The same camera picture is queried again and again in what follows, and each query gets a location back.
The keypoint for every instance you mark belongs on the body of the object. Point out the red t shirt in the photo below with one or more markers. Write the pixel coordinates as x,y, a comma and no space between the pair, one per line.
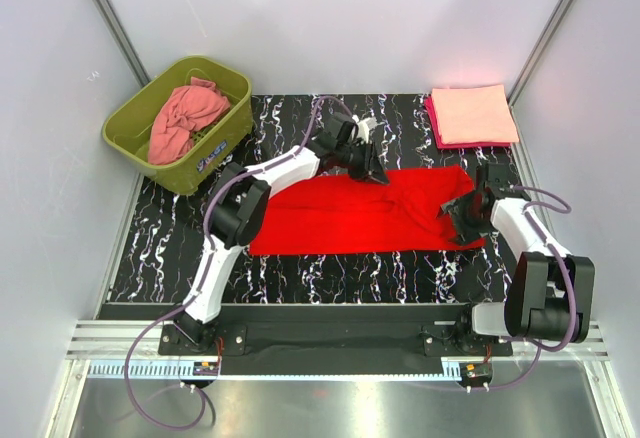
337,215

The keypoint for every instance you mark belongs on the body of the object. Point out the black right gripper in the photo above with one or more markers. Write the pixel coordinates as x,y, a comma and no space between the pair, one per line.
470,211

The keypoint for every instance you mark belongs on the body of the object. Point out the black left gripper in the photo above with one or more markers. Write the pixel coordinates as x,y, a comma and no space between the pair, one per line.
363,161

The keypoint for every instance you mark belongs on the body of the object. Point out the crumpled salmon pink t shirt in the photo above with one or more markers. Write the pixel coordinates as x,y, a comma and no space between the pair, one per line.
189,109

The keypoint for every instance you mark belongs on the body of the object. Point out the folded magenta t shirt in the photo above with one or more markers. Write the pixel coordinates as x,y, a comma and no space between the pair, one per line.
431,112

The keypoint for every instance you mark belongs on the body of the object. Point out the aluminium front rail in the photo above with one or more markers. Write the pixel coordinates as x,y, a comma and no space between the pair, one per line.
112,339

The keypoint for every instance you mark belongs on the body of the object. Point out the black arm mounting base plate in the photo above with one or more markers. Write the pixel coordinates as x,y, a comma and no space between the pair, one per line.
385,337

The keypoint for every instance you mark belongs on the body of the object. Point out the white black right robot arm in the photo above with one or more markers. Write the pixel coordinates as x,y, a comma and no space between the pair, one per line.
549,300

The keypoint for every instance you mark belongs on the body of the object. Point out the left aluminium frame post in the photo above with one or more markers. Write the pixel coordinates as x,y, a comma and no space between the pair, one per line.
122,40

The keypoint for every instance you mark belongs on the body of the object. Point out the aluminium frame post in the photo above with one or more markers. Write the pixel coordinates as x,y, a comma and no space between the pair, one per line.
122,40
554,22

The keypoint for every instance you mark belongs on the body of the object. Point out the white slotted cable duct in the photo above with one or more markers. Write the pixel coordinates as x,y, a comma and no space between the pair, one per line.
195,371

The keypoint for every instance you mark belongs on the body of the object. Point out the olive green plastic basket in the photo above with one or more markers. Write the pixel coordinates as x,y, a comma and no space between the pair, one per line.
128,130

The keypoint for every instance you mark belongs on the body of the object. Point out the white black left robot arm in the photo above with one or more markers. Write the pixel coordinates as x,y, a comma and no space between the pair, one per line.
237,209

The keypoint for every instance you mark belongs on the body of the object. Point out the right aluminium frame post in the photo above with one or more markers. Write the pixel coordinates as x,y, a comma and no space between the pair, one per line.
554,22

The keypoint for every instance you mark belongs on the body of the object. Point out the folded light pink t shirt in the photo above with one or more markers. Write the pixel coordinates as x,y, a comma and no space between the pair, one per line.
473,116

